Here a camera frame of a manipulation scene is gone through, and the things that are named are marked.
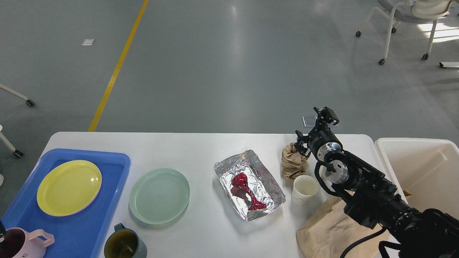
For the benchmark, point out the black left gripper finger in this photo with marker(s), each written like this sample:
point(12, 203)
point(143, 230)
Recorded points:
point(3, 233)

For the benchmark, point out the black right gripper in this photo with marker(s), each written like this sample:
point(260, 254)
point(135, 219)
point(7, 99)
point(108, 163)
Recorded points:
point(322, 143)

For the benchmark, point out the pink mug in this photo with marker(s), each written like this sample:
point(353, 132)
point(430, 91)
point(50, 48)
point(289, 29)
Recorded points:
point(19, 243)

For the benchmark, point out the dark teal mug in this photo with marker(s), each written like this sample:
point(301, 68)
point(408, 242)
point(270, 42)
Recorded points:
point(124, 243)

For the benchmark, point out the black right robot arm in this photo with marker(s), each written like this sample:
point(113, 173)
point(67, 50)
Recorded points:
point(371, 199)

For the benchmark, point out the grey floor plate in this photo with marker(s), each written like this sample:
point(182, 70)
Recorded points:
point(310, 122)

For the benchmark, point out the crumpled brown paper ball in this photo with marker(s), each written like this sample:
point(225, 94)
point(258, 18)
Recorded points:
point(293, 163)

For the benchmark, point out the white paper cup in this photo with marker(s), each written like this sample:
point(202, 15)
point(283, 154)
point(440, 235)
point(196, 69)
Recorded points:
point(304, 188)

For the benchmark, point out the blue plastic tray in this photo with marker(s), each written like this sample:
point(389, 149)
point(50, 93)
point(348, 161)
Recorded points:
point(80, 235)

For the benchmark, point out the yellow plate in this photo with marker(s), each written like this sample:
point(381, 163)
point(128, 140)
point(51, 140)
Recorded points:
point(69, 188)

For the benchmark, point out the aluminium foil tray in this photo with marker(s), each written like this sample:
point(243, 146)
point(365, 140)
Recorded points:
point(260, 180)

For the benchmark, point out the red crumpled wrapper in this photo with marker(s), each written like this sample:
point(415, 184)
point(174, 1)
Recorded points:
point(241, 189)

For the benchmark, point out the flat brown paper bag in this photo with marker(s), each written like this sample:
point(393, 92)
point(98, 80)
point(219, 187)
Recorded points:
point(328, 232)

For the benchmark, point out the white plastic bin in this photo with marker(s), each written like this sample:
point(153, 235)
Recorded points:
point(427, 168)

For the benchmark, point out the white office chair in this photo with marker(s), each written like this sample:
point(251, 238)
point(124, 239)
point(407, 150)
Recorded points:
point(409, 11)

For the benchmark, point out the white bar on floor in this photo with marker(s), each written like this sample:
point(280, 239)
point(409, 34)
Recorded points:
point(449, 64)

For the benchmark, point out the light green plate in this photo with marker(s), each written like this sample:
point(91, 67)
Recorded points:
point(159, 196)

